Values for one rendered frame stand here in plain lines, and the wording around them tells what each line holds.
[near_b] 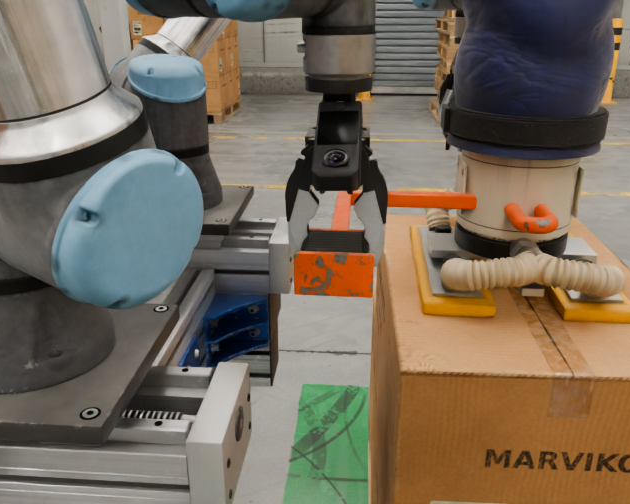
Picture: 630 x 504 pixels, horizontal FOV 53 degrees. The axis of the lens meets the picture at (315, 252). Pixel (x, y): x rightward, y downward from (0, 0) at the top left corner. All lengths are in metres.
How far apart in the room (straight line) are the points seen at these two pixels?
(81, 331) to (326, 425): 1.71
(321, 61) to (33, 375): 0.40
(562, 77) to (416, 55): 9.28
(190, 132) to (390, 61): 9.18
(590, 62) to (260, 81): 9.44
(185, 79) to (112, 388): 0.56
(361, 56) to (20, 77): 0.35
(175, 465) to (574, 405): 0.47
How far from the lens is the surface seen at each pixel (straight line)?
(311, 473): 2.08
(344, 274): 0.68
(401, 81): 10.19
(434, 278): 0.96
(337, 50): 0.66
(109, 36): 3.90
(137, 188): 0.43
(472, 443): 0.84
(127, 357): 0.64
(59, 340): 0.61
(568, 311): 0.93
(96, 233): 0.42
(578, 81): 0.92
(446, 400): 0.80
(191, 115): 1.02
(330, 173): 0.60
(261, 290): 1.05
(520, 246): 0.93
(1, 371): 0.61
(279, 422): 2.28
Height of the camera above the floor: 1.35
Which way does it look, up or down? 21 degrees down
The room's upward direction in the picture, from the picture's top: straight up
